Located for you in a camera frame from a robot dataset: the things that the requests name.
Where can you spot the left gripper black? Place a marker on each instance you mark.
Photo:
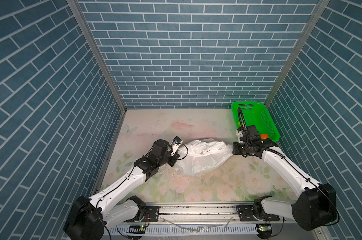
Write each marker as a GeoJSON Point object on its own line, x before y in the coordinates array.
{"type": "Point", "coordinates": [174, 158]}

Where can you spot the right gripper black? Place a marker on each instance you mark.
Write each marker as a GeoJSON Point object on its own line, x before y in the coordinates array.
{"type": "Point", "coordinates": [235, 149]}

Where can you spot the white plastic bag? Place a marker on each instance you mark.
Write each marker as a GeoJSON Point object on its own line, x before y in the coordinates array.
{"type": "Point", "coordinates": [200, 157]}

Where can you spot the green plastic basket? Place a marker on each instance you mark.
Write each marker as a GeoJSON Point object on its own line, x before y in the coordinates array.
{"type": "Point", "coordinates": [256, 113]}

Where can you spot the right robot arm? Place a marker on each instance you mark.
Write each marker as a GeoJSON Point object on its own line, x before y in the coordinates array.
{"type": "Point", "coordinates": [316, 203]}

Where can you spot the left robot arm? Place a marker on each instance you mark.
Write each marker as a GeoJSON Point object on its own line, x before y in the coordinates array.
{"type": "Point", "coordinates": [89, 218]}

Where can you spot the orange tangerine in basket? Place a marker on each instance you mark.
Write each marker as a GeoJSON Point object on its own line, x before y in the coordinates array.
{"type": "Point", "coordinates": [264, 136]}

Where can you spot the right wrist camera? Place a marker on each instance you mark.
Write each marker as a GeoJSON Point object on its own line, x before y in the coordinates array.
{"type": "Point", "coordinates": [239, 134]}

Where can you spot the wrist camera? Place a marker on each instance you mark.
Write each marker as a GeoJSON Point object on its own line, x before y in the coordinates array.
{"type": "Point", "coordinates": [176, 143]}
{"type": "Point", "coordinates": [239, 134]}

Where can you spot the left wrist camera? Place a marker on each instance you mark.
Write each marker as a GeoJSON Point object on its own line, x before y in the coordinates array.
{"type": "Point", "coordinates": [176, 143]}

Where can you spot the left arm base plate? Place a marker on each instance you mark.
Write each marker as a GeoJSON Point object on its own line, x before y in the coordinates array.
{"type": "Point", "coordinates": [150, 214]}

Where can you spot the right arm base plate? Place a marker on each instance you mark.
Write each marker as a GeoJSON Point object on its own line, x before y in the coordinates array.
{"type": "Point", "coordinates": [246, 214]}

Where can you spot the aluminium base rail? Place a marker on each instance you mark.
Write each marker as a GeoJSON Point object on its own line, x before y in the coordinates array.
{"type": "Point", "coordinates": [208, 222]}

